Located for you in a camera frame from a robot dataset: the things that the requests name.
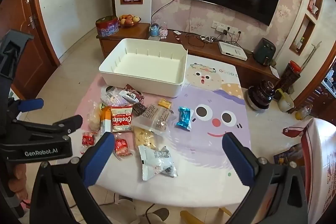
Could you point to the dark brown ceramic jar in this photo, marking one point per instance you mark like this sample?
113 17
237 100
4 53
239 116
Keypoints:
261 96

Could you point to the yellow candy packet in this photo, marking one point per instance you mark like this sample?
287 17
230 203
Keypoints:
164 103

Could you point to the dark brown floral snack packet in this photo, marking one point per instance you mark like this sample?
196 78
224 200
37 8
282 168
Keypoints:
131 94

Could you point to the blue foil snack packet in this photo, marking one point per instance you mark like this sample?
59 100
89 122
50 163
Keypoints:
184 117

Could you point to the small red candy packet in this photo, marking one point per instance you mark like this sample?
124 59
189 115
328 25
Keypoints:
122 146
88 139

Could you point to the clear bag of yellow crackers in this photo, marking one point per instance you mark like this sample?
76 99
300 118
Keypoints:
144 138

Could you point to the white plastic storage bin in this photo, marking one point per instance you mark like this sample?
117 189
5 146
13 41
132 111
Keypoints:
147 64

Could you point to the clear purple print snack bag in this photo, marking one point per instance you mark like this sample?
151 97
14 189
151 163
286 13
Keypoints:
113 98

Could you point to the brown wooden door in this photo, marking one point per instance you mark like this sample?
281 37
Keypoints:
34 61

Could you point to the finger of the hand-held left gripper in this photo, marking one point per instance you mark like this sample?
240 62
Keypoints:
31 104
52 128

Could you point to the red white cookie packet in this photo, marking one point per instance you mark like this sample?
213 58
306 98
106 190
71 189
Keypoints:
121 119

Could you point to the cartoon printed table mat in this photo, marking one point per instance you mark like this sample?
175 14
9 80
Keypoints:
210 98

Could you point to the cream plastic jug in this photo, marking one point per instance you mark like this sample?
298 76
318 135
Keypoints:
285 103

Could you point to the clear bag with dark print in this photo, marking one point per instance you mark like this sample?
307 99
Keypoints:
155 119

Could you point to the blue cardboard box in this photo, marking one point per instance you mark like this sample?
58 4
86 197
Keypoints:
282 157

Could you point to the person's left hand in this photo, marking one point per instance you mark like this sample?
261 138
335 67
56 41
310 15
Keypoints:
17 179

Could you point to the white set-top box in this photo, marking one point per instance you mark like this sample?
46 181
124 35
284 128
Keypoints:
232 50

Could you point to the dark chocolate square packet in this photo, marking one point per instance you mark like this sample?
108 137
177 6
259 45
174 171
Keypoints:
139 108

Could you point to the dark air fryer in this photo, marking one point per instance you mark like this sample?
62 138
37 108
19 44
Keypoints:
264 52

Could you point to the pink toy figurine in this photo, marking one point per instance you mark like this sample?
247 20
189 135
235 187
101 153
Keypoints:
164 32

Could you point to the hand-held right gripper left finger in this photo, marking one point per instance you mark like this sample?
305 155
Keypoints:
102 158

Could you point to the grey white snack packet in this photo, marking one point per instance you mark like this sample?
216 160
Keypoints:
156 163

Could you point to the orange white snack packet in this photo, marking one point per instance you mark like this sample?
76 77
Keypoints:
106 121

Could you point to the clear rice cracker packet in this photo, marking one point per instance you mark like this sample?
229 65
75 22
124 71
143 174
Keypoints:
94 117

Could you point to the bowl of fruit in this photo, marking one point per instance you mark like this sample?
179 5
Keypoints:
129 21

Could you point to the white wall sockets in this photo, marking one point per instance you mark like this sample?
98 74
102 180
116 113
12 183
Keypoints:
223 27

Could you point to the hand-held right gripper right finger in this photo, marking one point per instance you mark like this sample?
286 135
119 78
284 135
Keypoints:
239 161

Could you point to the red round tin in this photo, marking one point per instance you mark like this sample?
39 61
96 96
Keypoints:
107 27

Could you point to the blue snow globe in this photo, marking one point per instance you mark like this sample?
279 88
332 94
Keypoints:
154 30

